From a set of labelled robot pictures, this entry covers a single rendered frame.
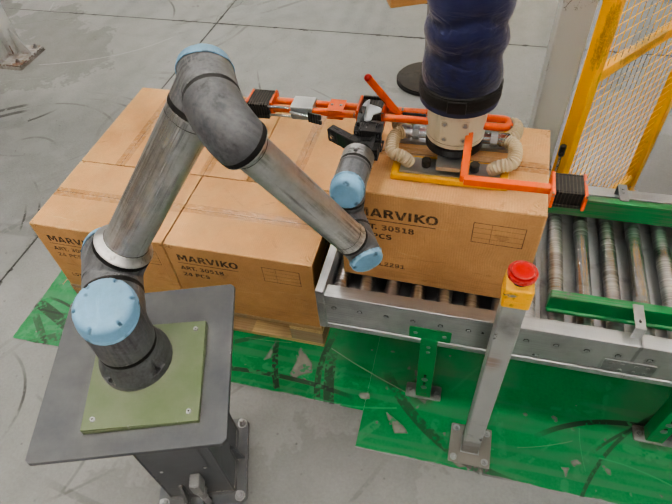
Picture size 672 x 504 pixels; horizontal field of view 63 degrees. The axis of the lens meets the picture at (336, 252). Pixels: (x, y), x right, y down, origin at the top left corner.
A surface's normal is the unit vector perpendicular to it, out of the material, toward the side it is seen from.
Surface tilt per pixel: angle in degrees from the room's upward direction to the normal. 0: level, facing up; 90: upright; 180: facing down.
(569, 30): 90
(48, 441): 0
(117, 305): 9
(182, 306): 0
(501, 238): 90
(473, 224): 90
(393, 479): 0
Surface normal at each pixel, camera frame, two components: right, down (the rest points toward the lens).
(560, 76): -0.26, 0.72
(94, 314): 0.00, -0.55
